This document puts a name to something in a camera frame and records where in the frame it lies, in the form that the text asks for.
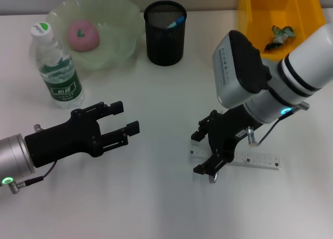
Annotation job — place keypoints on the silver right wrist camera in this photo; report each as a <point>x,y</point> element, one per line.
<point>234,75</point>

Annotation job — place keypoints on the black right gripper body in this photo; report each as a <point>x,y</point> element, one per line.
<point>226,130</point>

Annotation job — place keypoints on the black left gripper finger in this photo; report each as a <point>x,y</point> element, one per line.
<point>132,127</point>
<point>117,107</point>

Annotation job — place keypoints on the black mesh pen holder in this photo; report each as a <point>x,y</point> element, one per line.
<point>165,46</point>

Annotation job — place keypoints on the green translucent fruit bowl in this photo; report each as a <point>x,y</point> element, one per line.
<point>117,28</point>

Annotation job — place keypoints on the yellow plastic bin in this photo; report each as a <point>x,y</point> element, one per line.
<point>281,5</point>

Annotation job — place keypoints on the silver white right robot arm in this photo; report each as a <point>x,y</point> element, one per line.
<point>307,62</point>

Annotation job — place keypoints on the pink toy peach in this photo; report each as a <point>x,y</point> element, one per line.
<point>83,36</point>

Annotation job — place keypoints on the clear water bottle green label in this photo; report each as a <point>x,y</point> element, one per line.
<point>59,75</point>

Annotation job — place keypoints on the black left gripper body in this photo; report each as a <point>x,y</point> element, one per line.
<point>62,140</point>

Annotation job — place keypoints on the blue capped scissors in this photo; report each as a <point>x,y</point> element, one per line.
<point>177,22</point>

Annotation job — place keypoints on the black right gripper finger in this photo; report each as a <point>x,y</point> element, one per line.
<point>205,169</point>
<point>197,135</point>

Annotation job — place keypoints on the silver ballpoint pen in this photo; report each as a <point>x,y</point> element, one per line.
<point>214,178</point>

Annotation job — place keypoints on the transparent plastic ruler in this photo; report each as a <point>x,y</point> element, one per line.
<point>260,159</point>

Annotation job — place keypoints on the green plastic wrapper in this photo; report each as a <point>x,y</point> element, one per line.
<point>279,36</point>

